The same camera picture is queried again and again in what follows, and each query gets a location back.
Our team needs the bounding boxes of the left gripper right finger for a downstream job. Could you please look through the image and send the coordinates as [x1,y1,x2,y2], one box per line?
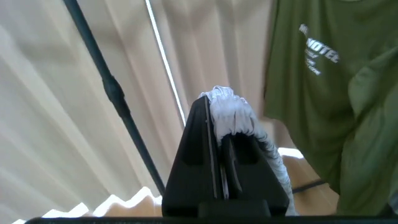
[220,132,290,217]

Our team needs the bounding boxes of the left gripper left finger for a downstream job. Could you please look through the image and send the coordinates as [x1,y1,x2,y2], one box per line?
[161,95,223,218]

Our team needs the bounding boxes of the pale grey shorts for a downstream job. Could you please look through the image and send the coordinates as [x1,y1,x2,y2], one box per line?
[198,85,299,217]

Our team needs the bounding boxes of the green printed shirt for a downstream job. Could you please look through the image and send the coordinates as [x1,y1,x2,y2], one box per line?
[263,0,398,216]

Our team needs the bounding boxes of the black clothes rack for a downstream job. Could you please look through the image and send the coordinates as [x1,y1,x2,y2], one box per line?
[63,0,327,197]

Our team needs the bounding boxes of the beige curtain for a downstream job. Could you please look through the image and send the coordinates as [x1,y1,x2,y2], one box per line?
[0,0,296,223]

